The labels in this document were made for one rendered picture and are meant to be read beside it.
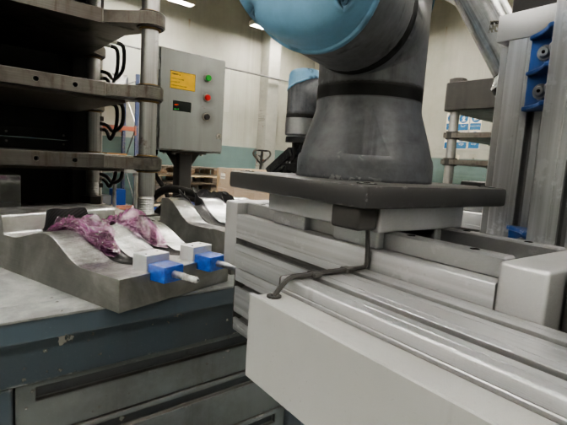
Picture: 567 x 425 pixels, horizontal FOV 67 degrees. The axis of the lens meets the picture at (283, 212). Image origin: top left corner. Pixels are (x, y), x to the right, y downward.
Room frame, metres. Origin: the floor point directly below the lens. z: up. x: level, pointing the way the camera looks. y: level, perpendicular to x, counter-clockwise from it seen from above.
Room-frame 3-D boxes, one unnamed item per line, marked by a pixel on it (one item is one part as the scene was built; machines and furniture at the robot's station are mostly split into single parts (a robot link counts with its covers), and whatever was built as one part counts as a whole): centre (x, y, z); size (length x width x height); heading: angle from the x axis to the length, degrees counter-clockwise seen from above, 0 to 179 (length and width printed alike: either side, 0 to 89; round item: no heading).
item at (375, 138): (0.49, -0.09, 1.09); 0.15 x 0.15 x 0.10
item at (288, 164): (1.02, -0.03, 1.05); 0.09 x 0.08 x 0.12; 40
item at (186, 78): (1.86, 0.45, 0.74); 0.31 x 0.22 x 1.47; 130
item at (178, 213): (1.18, 0.17, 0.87); 0.50 x 0.26 x 0.14; 40
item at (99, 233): (0.89, 0.38, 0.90); 0.26 x 0.18 x 0.08; 57
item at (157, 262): (0.70, 0.19, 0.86); 0.13 x 0.05 x 0.05; 57
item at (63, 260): (0.89, 0.39, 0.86); 0.50 x 0.26 x 0.11; 57
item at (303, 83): (1.02, -0.03, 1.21); 0.09 x 0.08 x 0.11; 78
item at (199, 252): (0.79, 0.13, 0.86); 0.13 x 0.05 x 0.05; 57
